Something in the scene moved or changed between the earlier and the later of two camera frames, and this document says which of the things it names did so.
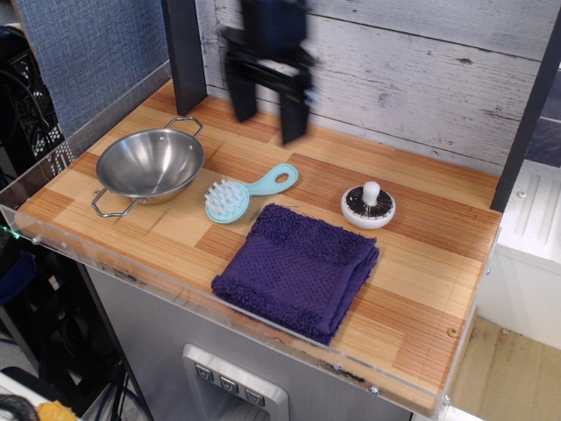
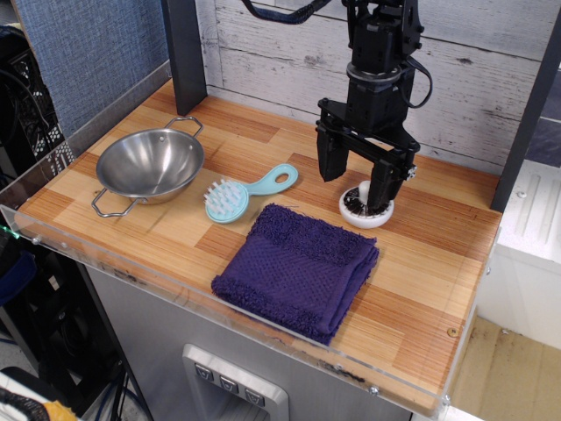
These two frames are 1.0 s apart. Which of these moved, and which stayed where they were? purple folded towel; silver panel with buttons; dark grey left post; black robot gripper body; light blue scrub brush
Moved: black robot gripper body
Stayed: purple folded towel; light blue scrub brush; dark grey left post; silver panel with buttons
